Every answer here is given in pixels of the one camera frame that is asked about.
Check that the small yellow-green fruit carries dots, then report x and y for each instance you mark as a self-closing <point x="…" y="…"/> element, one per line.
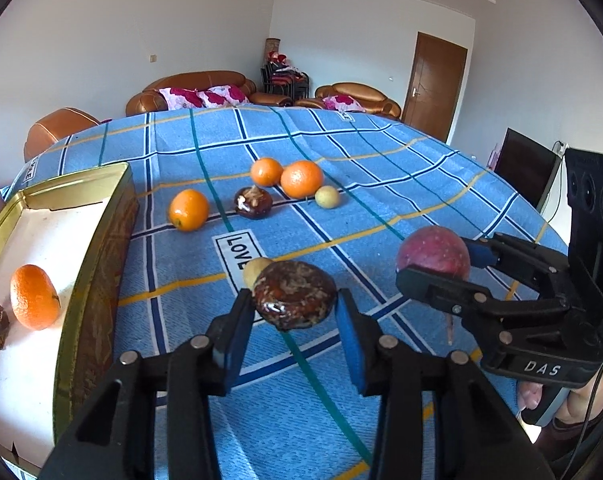
<point x="255" y="270"/>
<point x="326" y="196"/>

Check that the brown leather armchair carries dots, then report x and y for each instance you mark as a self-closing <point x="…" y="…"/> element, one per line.
<point x="56" y="127"/>
<point x="376" y="95"/>

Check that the blue plaid tablecloth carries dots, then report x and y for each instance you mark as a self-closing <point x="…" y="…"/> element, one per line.
<point x="331" y="150"/>

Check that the brown wooden door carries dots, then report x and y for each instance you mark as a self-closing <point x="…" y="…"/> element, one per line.
<point x="434" y="87"/>

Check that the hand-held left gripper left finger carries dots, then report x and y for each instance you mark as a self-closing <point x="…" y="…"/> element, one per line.
<point x="239" y="345"/>

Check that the person's right hand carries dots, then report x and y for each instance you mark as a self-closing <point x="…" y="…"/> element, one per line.
<point x="527" y="394"/>

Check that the stacked dark chairs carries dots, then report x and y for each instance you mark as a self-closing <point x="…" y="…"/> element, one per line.
<point x="286" y="82"/>

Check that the orange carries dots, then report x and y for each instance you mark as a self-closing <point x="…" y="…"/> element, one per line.
<point x="189" y="210"/>
<point x="266" y="171"/>
<point x="302" y="179"/>
<point x="33" y="297"/>

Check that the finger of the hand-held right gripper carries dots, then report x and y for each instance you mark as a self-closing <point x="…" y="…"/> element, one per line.
<point x="484" y="255"/>
<point x="434" y="287"/>

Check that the pink floral pillow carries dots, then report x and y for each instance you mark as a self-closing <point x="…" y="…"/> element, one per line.
<point x="344" y="102"/>
<point x="179" y="97"/>
<point x="224" y="94"/>

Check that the person's right forearm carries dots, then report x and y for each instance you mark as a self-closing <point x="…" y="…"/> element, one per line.
<point x="581" y="425"/>

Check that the brown leather three-seat sofa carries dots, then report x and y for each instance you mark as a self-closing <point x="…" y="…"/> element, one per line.
<point x="201" y="80"/>

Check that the black television screen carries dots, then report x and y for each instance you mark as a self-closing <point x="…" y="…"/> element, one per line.
<point x="524" y="167"/>

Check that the gold metal tin box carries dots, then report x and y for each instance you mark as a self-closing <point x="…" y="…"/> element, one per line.
<point x="46" y="270"/>

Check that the tall brown floor vase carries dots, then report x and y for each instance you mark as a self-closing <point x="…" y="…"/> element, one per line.
<point x="273" y="47"/>

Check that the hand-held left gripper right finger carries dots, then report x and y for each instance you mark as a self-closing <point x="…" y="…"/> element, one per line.
<point x="350" y="347"/>

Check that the red apple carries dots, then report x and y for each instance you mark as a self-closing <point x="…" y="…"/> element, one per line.
<point x="431" y="255"/>

